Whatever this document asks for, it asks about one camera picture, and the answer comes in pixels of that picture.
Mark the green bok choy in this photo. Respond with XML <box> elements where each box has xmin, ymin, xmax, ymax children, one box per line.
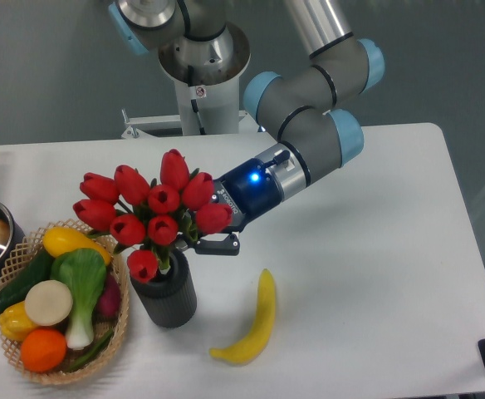
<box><xmin>51</xmin><ymin>249</ymin><xmax>106</xmax><ymax>350</ymax></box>

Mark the dark green cucumber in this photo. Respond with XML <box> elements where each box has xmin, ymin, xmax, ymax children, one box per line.
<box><xmin>0</xmin><ymin>249</ymin><xmax>54</xmax><ymax>314</ymax></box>

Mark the dark grey ribbed vase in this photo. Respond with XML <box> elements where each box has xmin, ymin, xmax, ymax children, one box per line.
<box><xmin>131</xmin><ymin>249</ymin><xmax>197</xmax><ymax>328</ymax></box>

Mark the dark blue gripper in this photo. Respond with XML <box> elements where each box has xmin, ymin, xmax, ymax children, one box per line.
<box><xmin>194</xmin><ymin>160</ymin><xmax>283</xmax><ymax>255</ymax></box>

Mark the orange fruit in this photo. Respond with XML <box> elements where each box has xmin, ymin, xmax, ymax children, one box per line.
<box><xmin>21</xmin><ymin>328</ymin><xmax>67</xmax><ymax>372</ymax></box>

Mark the white round radish slice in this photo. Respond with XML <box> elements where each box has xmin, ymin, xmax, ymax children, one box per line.
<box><xmin>24</xmin><ymin>280</ymin><xmax>73</xmax><ymax>327</ymax></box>

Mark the green bean pod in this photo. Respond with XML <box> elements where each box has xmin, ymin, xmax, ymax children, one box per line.
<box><xmin>65</xmin><ymin>330</ymin><xmax>114</xmax><ymax>372</ymax></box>

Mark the red tulip bouquet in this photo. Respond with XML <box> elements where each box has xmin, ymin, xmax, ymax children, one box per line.
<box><xmin>73</xmin><ymin>149</ymin><xmax>233</xmax><ymax>283</ymax></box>

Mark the yellow bell pepper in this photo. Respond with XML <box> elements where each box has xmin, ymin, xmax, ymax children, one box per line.
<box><xmin>0</xmin><ymin>301</ymin><xmax>39</xmax><ymax>342</ymax></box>

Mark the purple sweet potato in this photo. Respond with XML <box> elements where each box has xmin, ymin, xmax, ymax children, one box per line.
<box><xmin>96</xmin><ymin>273</ymin><xmax>120</xmax><ymax>318</ymax></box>

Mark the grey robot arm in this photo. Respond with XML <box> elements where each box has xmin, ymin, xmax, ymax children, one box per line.
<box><xmin>108</xmin><ymin>1</ymin><xmax>385</xmax><ymax>255</ymax></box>

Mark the yellow banana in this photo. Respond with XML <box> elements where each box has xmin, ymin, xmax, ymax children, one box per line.
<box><xmin>208</xmin><ymin>268</ymin><xmax>277</xmax><ymax>366</ymax></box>

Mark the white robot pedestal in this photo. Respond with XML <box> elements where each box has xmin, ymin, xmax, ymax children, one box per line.
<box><xmin>121</xmin><ymin>76</ymin><xmax>264</xmax><ymax>139</ymax></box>

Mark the yellow squash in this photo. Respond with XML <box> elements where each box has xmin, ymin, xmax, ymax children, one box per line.
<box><xmin>42</xmin><ymin>227</ymin><xmax>112</xmax><ymax>266</ymax></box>

